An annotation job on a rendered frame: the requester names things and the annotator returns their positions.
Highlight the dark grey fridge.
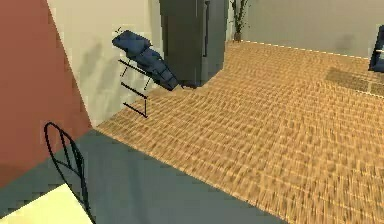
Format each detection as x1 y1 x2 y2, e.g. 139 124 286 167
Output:
158 0 230 89

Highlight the green house plant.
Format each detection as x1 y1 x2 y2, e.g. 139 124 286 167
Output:
230 0 250 43

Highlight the black wire rack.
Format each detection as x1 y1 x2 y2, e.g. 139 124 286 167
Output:
114 27 153 119

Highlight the black fridge handle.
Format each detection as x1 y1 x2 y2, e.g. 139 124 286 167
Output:
202 0 211 58

